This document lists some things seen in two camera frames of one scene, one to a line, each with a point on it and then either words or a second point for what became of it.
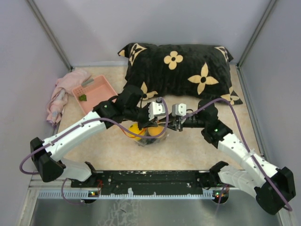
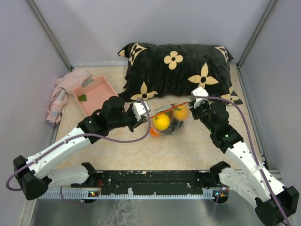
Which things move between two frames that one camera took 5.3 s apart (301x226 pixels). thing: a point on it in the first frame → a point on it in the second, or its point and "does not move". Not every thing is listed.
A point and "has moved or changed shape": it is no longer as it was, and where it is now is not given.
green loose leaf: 83,97 does not move
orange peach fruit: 154,131 has moved or changed shape
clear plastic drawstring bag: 147,135 has moved or changed shape
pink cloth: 65,84 does not move
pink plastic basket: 97,91 does not move
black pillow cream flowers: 197,71 does not move
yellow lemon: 134,127 has moved or changed shape
